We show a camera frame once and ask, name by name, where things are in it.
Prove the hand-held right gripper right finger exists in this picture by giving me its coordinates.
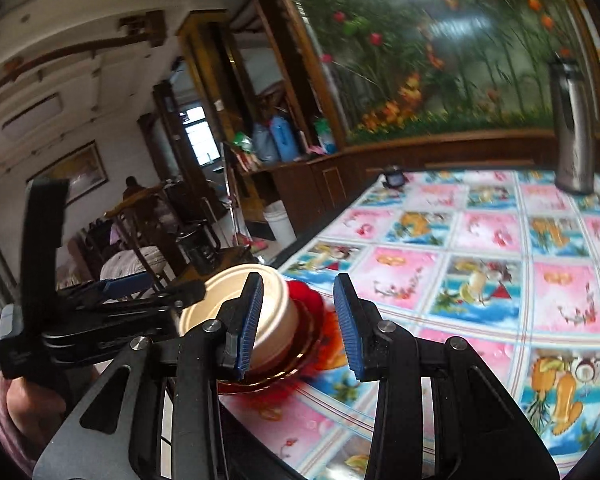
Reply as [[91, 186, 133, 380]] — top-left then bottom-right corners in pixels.
[[333, 273, 553, 480]]

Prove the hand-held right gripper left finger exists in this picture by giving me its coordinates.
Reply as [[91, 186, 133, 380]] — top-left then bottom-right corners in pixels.
[[32, 272, 264, 480]]

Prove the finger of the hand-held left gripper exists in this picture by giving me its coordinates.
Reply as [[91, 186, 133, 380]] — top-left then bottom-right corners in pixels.
[[125, 281, 207, 311], [59, 276, 157, 304]]

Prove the large beige bowl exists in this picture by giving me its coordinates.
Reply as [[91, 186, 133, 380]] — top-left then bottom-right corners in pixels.
[[178, 262, 301, 368]]

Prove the red scalloped plate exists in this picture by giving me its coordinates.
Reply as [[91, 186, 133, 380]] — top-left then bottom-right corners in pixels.
[[215, 310, 331, 396]]

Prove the person's left hand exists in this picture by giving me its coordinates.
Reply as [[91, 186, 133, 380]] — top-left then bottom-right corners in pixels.
[[9, 377, 74, 441]]

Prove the striped seat cushion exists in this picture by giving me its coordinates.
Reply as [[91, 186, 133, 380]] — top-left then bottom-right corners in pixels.
[[100, 246, 161, 281]]

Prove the black container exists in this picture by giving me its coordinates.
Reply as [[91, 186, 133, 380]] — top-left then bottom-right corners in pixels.
[[177, 232, 216, 268]]

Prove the wooden chair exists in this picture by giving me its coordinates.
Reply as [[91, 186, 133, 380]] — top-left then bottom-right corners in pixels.
[[107, 187, 181, 286]]

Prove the white bucket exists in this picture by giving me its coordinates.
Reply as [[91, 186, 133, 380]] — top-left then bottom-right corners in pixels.
[[262, 200, 297, 246]]

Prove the printed fruit tablecloth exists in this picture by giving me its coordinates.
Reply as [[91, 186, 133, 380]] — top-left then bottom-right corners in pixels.
[[220, 167, 600, 480]]

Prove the low wooden cabinet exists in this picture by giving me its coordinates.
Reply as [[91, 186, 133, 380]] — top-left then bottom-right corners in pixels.
[[237, 127, 600, 241]]

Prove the small black jar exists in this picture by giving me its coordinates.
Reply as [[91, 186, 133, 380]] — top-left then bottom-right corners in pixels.
[[382, 164, 406, 188]]

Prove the green packet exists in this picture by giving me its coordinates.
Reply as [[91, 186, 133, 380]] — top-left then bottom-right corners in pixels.
[[232, 132, 256, 171]]

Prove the window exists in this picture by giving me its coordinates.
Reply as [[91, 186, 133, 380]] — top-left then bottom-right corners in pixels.
[[182, 106, 218, 166]]

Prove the grey plastic jug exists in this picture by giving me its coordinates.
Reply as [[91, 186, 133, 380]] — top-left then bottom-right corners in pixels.
[[252, 122, 276, 161]]

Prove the blue plastic jug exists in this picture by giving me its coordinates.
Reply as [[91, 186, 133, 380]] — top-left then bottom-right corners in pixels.
[[269, 115, 298, 161]]

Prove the green and white bottle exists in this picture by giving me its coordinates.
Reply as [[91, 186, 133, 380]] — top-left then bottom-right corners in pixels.
[[314, 117, 337, 155]]

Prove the steel thermos jug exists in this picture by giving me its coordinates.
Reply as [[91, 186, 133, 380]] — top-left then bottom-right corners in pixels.
[[547, 55, 598, 196]]

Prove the framed wall picture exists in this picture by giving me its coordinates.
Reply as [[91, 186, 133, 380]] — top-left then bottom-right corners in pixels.
[[27, 141, 108, 206]]

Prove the mop with metal handle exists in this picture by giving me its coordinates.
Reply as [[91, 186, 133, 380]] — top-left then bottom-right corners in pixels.
[[221, 142, 268, 253]]

